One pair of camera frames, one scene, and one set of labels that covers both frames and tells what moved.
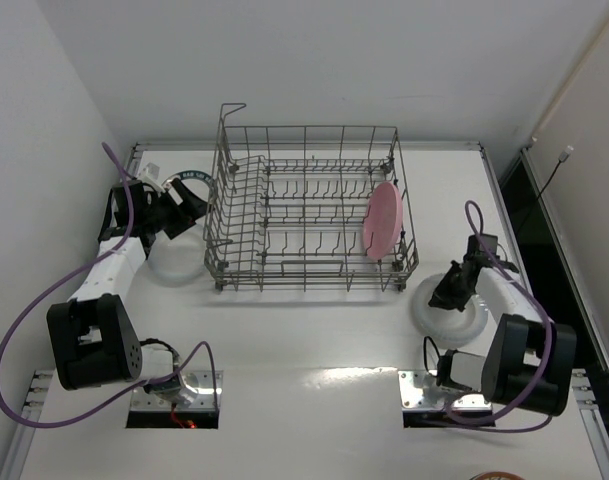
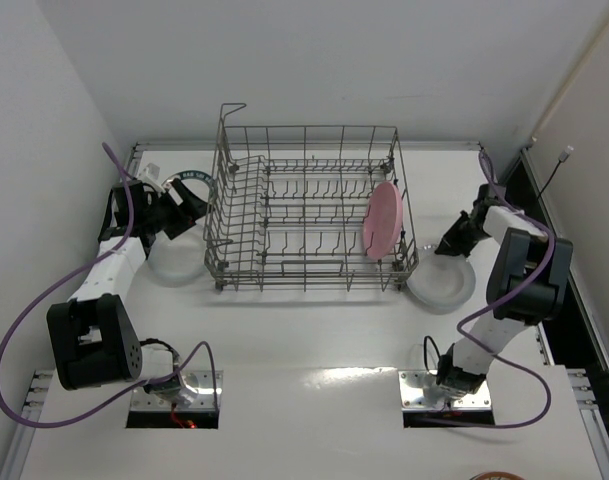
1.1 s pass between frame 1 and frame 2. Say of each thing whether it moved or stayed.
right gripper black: moved
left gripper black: stayed
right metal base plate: stayed
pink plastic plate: stayed
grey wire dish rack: stayed
